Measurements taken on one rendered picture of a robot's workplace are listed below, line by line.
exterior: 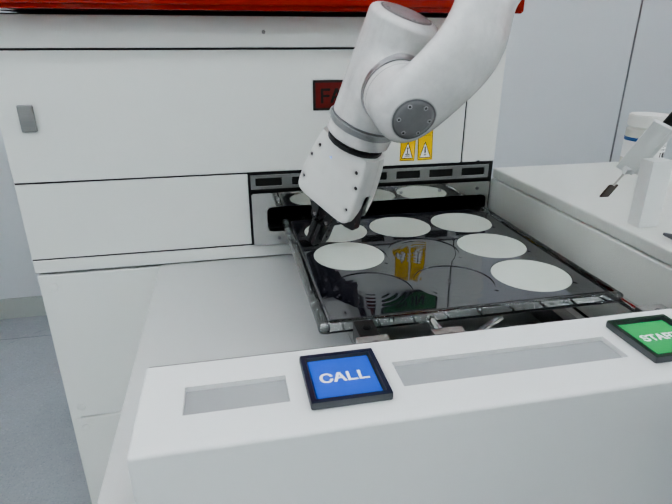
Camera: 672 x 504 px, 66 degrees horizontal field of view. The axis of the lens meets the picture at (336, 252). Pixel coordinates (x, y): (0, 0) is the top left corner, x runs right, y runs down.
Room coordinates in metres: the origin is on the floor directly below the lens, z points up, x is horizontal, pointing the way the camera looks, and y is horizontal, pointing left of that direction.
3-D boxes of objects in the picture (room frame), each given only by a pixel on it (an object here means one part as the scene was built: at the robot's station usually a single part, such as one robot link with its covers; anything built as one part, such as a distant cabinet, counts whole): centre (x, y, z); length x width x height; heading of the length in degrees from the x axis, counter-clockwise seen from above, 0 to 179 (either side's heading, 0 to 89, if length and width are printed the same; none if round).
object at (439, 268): (0.70, -0.13, 0.90); 0.34 x 0.34 x 0.01; 12
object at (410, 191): (0.91, -0.07, 0.89); 0.44 x 0.02 x 0.10; 102
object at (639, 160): (0.65, -0.39, 1.03); 0.06 x 0.04 x 0.13; 12
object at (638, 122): (0.97, -0.57, 1.01); 0.07 x 0.07 x 0.10
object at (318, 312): (0.66, 0.05, 0.90); 0.37 x 0.01 x 0.01; 12
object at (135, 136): (0.88, 0.11, 1.02); 0.82 x 0.03 x 0.40; 102
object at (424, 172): (0.91, -0.07, 0.96); 0.44 x 0.01 x 0.02; 102
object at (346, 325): (0.53, -0.16, 0.90); 0.38 x 0.01 x 0.01; 102
